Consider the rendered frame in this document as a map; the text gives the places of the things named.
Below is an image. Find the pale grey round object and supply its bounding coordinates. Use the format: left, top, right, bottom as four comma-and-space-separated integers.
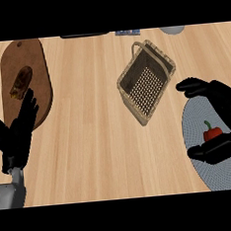
158, 24, 187, 38

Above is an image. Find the dark brown food item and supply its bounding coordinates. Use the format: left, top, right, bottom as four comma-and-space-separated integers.
6, 64, 36, 102

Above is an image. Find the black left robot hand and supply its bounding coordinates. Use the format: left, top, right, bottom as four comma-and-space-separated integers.
0, 87, 46, 176

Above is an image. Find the round grey placemat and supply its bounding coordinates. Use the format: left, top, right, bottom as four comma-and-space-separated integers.
179, 93, 231, 194

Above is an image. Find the small blue object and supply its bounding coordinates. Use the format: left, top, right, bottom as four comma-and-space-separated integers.
115, 29, 141, 39

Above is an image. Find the tan wicker basket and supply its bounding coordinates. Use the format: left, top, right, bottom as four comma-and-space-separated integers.
113, 38, 182, 129

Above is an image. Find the brown wooden cutting board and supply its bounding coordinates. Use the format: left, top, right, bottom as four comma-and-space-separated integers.
0, 38, 57, 134

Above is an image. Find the flat black object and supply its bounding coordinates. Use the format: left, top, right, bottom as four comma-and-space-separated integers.
59, 31, 112, 40

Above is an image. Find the red bell pepper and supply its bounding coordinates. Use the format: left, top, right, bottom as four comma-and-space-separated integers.
201, 118, 225, 143

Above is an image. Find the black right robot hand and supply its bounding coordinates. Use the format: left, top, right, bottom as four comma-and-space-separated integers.
175, 74, 231, 168

